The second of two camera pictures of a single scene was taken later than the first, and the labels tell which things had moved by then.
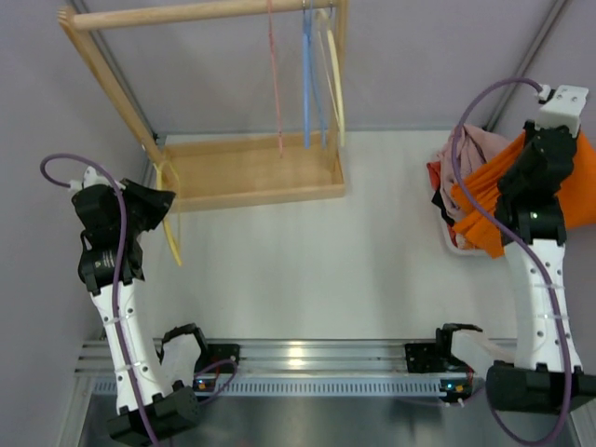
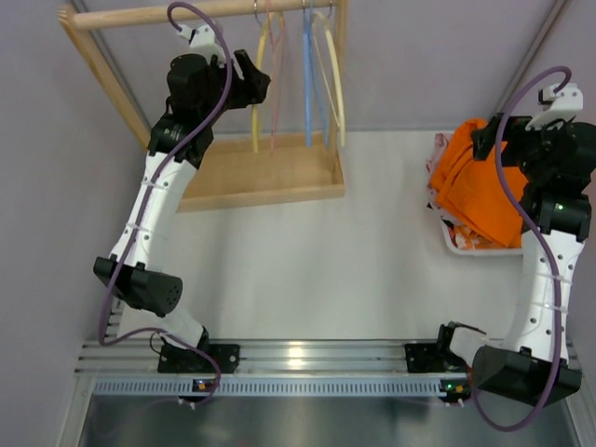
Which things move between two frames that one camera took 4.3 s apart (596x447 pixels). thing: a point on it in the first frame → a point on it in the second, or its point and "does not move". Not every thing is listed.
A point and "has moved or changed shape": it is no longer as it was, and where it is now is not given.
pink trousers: x=475 y=147 → x=440 y=145
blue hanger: x=309 y=65 does not move
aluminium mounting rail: x=291 y=368 does not move
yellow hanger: x=159 y=180 has moved or changed shape
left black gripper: x=146 y=207 → x=243 y=79
